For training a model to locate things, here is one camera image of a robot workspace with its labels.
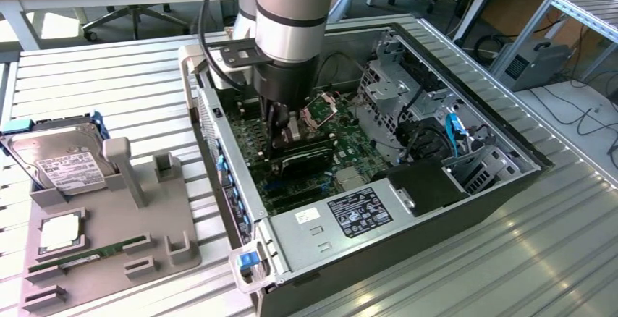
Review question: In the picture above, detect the black wire bundle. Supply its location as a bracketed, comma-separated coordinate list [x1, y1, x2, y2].
[398, 116, 453, 164]

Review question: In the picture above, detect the grey metal disk bay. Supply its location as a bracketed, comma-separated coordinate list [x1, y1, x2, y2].
[442, 145, 540, 197]

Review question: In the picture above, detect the black expansion slot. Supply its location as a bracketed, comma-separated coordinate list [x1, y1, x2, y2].
[269, 185, 324, 206]

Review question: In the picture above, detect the green motherboard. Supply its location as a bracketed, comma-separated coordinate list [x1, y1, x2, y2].
[226, 90, 393, 215]

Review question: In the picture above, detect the grey computer tower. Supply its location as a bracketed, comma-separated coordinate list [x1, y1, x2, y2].
[490, 38, 575, 92]

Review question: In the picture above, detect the metal socket cover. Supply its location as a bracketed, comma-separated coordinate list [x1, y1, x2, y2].
[302, 92, 342, 130]

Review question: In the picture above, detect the silver chipset heatsink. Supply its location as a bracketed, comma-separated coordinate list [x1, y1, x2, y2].
[336, 168, 372, 192]

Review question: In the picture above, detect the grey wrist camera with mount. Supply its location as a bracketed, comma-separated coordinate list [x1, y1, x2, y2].
[206, 39, 273, 90]

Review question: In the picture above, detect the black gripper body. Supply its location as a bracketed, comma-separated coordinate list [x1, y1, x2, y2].
[253, 57, 321, 107]

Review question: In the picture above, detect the perforated metal disk bay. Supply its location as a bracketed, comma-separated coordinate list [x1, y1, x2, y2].
[358, 30, 460, 162]

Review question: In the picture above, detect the silver power supply unit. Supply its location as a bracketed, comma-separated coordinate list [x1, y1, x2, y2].
[268, 177, 417, 273]

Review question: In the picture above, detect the black slanted stand pole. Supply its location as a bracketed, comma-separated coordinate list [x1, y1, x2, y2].
[453, 0, 512, 48]

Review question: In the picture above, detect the green RAM stick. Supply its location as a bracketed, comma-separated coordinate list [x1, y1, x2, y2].
[29, 235, 149, 273]

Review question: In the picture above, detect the office chair with star base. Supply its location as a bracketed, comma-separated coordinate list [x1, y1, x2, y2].
[82, 4, 193, 41]

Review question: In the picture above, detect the grey parts rack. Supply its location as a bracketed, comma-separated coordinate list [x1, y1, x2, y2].
[19, 135, 205, 314]

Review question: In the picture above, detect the graphics card with metal bracket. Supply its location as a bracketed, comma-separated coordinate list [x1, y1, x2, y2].
[269, 142, 336, 181]

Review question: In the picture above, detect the silver CPU chip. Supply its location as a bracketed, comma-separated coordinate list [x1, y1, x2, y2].
[39, 215, 82, 249]

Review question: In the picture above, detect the hard disk in blue carrier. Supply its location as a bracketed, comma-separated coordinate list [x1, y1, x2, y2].
[0, 110, 121, 197]

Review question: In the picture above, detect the blue data wire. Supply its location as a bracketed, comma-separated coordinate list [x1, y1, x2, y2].
[446, 112, 468, 159]

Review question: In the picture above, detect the black looped wire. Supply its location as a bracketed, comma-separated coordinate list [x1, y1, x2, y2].
[317, 53, 369, 90]

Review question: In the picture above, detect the blue case latch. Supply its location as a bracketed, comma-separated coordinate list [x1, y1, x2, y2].
[238, 253, 261, 271]

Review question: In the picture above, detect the aluminium slat side table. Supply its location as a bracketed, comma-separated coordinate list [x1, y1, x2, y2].
[488, 0, 618, 83]

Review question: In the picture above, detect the black plastic air shroud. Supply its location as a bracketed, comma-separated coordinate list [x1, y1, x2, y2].
[372, 159, 470, 219]

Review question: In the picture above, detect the black open PC case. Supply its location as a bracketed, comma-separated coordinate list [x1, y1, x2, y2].
[178, 22, 555, 317]

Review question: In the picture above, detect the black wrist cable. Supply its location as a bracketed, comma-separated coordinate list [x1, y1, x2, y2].
[199, 0, 253, 90]

